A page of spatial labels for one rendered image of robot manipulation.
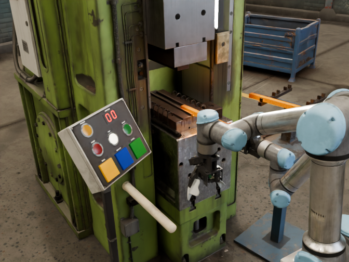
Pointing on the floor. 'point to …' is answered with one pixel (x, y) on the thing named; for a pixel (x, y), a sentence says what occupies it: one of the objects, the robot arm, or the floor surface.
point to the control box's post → (110, 224)
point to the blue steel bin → (280, 43)
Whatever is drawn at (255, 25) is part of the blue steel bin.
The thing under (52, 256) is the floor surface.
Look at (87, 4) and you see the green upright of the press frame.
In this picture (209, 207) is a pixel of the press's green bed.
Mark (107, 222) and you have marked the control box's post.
